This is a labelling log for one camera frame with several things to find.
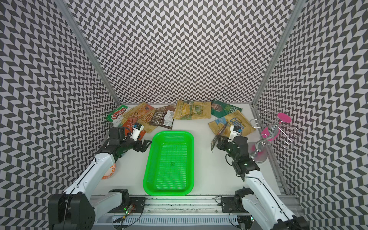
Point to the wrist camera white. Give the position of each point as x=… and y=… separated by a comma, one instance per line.
x=235, y=131
x=137, y=128

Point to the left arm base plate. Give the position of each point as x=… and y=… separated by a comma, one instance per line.
x=137, y=204

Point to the aluminium front rail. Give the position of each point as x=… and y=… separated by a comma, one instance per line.
x=183, y=205

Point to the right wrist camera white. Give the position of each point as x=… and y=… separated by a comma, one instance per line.
x=235, y=131

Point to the orange Chips bag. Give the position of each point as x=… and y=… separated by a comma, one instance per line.
x=142, y=113

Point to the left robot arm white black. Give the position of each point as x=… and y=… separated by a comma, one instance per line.
x=73, y=209

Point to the green plastic basket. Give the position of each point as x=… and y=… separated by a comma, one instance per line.
x=170, y=169

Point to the brown dark snack bag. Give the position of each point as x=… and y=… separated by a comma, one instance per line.
x=164, y=116

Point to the green Real chips bag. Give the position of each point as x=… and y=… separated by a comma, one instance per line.
x=220, y=109

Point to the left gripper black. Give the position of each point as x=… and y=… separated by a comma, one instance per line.
x=143, y=147

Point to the green red Chuba bag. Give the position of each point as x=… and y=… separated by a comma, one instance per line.
x=117, y=115

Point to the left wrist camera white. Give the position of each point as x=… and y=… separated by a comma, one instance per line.
x=137, y=128

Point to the red orange snack bag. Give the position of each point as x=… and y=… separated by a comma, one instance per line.
x=127, y=124

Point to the chrome pink cup stand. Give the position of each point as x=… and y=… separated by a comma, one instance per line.
x=279, y=126

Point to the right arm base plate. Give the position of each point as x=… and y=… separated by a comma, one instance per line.
x=229, y=205

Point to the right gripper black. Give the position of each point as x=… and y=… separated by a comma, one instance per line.
x=222, y=143

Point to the orange patterned bowl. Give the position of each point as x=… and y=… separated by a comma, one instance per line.
x=109, y=172

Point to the yellow green Chips bag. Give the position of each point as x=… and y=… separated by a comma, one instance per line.
x=192, y=110

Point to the yellow blue Chips bag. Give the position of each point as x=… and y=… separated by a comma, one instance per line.
x=233, y=119

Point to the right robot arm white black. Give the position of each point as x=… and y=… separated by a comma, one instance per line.
x=257, y=197

